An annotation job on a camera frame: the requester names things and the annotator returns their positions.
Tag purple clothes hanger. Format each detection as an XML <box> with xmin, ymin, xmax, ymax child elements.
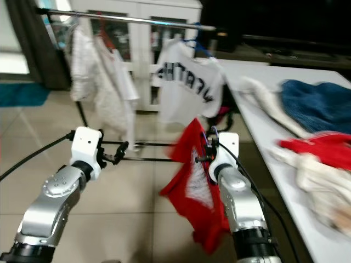
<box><xmin>206</xmin><ymin>126</ymin><xmax>220</xmax><ymax>148</ymax></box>

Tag red polo shirt white logo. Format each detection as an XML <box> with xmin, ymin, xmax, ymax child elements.
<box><xmin>159</xmin><ymin>117</ymin><xmax>230</xmax><ymax>254</ymax></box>

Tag white shirt plaid trim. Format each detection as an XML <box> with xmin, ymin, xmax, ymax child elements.
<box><xmin>269</xmin><ymin>147</ymin><xmax>351</xmax><ymax>236</ymax></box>

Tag red clothes hanger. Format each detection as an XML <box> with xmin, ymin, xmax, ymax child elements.
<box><xmin>96</xmin><ymin>22</ymin><xmax>116</xmax><ymax>50</ymax></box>

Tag white t-shirt black lettering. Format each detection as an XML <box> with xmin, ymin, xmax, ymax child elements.
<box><xmin>151</xmin><ymin>38</ymin><xmax>225</xmax><ymax>127</ymax></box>

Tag white jacket black stitching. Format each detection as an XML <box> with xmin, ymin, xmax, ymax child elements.
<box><xmin>69</xmin><ymin>25</ymin><xmax>110</xmax><ymax>116</ymax></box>

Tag cream white garment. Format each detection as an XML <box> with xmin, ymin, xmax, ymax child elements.
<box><xmin>240</xmin><ymin>76</ymin><xmax>316</xmax><ymax>140</ymax></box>

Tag large white table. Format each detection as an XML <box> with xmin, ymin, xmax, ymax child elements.
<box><xmin>217</xmin><ymin>58</ymin><xmax>351</xmax><ymax>263</ymax></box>

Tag white glass door cabinet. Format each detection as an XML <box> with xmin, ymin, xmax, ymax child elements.
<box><xmin>74</xmin><ymin>0</ymin><xmax>203</xmax><ymax>110</ymax></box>

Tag teal rug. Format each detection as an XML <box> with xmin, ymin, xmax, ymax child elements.
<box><xmin>0</xmin><ymin>82</ymin><xmax>42</xmax><ymax>107</ymax></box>

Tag red shirt white stripes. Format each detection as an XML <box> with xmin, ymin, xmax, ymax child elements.
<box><xmin>277</xmin><ymin>131</ymin><xmax>351</xmax><ymax>171</ymax></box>

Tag blue denim jacket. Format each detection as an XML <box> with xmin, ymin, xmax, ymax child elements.
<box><xmin>280</xmin><ymin>79</ymin><xmax>351</xmax><ymax>135</ymax></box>

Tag grey curtain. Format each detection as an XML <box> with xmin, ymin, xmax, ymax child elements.
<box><xmin>5</xmin><ymin>0</ymin><xmax>72</xmax><ymax>91</ymax></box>

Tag black cabinet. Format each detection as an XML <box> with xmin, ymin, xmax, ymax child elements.
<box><xmin>200</xmin><ymin>0</ymin><xmax>351</xmax><ymax>64</ymax></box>

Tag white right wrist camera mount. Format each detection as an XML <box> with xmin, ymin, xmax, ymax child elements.
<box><xmin>213</xmin><ymin>131</ymin><xmax>241</xmax><ymax>179</ymax></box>

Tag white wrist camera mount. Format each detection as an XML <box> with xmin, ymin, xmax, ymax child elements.
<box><xmin>213</xmin><ymin>131</ymin><xmax>241</xmax><ymax>179</ymax></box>
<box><xmin>74</xmin><ymin>127</ymin><xmax>105</xmax><ymax>181</ymax></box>

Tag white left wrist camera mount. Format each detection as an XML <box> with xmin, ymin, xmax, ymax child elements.
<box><xmin>74</xmin><ymin>127</ymin><xmax>105</xmax><ymax>181</ymax></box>

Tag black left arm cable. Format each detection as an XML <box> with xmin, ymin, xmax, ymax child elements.
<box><xmin>0</xmin><ymin>131</ymin><xmax>76</xmax><ymax>181</ymax></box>

